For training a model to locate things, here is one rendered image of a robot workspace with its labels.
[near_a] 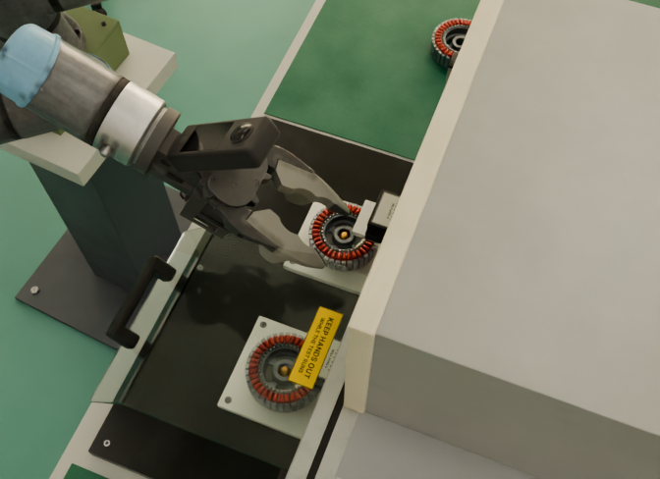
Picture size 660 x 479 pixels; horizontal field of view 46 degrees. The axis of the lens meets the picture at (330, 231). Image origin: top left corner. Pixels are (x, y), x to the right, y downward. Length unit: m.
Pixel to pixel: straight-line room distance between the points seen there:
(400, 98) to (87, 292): 1.07
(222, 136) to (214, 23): 1.96
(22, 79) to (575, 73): 0.51
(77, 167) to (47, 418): 0.82
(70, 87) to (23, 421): 1.42
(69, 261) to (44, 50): 1.47
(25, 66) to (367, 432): 0.47
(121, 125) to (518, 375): 0.42
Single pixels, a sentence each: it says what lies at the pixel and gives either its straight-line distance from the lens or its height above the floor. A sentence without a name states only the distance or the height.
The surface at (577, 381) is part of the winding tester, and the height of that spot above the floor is 1.32.
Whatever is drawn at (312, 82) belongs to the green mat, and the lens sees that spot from 1.48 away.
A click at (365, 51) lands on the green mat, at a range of 1.53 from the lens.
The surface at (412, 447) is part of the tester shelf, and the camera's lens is 0.78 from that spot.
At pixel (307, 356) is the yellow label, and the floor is 1.07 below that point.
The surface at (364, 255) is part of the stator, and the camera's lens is 1.20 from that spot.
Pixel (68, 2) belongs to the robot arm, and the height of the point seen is 0.98.
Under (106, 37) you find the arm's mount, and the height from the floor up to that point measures 0.83.
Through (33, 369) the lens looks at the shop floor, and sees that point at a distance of 2.12.
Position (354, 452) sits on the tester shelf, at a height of 1.11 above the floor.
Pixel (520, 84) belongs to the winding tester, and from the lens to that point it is 0.75.
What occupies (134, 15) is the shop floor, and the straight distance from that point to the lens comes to 2.75.
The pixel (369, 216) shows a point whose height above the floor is 0.88.
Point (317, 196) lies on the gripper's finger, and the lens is 0.79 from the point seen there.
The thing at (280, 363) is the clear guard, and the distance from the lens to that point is 0.86.
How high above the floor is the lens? 1.87
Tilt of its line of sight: 60 degrees down
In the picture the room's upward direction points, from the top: straight up
